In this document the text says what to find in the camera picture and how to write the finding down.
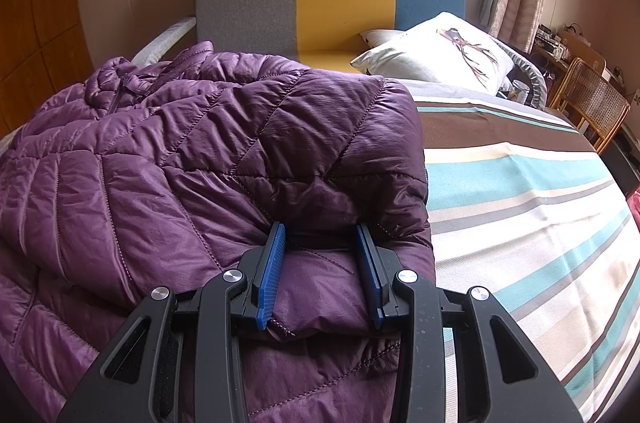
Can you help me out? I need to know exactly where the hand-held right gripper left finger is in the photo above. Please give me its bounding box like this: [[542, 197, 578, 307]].
[[57, 223, 286, 423]]

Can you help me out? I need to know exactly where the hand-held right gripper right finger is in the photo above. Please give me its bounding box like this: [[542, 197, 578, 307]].
[[355, 223, 583, 423]]

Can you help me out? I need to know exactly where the purple quilted down jacket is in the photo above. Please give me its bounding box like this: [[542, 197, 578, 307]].
[[0, 42, 436, 423]]

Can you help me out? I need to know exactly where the striped bed sheet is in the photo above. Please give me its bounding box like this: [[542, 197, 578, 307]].
[[400, 80, 640, 423]]

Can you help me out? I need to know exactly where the white deer print pillow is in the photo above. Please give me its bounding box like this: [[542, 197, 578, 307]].
[[350, 12, 516, 96]]

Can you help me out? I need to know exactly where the metal can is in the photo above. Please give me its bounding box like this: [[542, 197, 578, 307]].
[[507, 78, 532, 104]]

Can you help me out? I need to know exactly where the plain grey pillow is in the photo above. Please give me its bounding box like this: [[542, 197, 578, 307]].
[[359, 29, 406, 48]]

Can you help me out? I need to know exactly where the rattan chair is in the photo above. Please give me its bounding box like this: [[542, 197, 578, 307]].
[[547, 58, 632, 154]]

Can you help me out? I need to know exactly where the cluttered wooden desk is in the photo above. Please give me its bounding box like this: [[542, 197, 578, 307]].
[[532, 23, 626, 84]]

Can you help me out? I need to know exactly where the wooden wardrobe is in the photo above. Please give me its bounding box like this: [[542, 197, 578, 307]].
[[0, 0, 96, 138]]

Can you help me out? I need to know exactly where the grey padded bed rail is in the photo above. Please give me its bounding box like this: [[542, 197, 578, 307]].
[[492, 38, 548, 108]]

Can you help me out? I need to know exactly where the white bed side frame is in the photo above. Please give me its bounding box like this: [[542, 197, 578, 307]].
[[131, 17, 197, 64]]

